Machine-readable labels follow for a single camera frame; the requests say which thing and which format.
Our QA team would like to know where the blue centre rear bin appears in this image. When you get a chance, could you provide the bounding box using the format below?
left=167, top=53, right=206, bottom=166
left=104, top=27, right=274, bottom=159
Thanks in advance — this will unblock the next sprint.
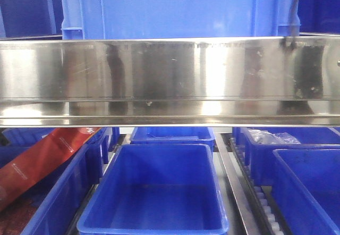
left=130, top=127, right=215, bottom=152

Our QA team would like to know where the blue bin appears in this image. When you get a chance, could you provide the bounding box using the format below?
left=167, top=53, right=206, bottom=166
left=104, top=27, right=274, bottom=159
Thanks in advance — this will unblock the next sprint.
left=272, top=165, right=339, bottom=234
left=233, top=127, right=339, bottom=186
left=1, top=127, right=117, bottom=234
left=76, top=144, right=229, bottom=234
left=130, top=127, right=215, bottom=152

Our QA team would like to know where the blue centre front bin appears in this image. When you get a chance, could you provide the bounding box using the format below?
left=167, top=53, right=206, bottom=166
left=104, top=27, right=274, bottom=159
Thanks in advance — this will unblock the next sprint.
left=76, top=144, right=229, bottom=234

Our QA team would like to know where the clear plastic bag in bin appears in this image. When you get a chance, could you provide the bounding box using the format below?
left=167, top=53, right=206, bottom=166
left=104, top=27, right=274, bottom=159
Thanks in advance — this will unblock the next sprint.
left=248, top=129, right=301, bottom=145

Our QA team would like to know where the blue right rear bin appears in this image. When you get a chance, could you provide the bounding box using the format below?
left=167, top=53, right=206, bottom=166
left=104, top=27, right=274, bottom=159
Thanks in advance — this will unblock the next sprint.
left=233, top=127, right=339, bottom=186

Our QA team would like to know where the blue left bin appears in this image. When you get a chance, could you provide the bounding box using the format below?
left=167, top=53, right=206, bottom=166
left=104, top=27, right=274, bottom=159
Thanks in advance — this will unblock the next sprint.
left=1, top=127, right=117, bottom=234

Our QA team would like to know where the blue right front bin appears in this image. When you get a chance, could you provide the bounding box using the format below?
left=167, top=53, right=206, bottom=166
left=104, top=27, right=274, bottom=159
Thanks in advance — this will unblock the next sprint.
left=272, top=165, right=339, bottom=234

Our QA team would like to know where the large light blue crate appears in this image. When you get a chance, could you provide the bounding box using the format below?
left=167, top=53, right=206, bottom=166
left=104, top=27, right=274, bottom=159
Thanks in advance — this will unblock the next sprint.
left=62, top=0, right=300, bottom=39

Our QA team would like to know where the red foil package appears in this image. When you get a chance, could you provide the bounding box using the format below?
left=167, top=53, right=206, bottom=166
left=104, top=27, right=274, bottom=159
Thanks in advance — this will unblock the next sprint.
left=1, top=127, right=101, bottom=210

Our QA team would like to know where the stainless steel shelf rail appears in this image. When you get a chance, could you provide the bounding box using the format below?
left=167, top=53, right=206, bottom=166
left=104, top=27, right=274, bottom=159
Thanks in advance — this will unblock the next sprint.
left=1, top=35, right=339, bottom=128

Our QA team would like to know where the roller track rail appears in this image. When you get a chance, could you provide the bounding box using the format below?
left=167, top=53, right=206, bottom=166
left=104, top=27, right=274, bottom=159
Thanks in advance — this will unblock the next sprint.
left=214, top=133, right=292, bottom=234

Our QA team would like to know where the black cable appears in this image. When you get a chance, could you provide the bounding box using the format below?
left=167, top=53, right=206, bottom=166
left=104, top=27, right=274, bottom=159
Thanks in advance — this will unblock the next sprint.
left=288, top=0, right=309, bottom=38

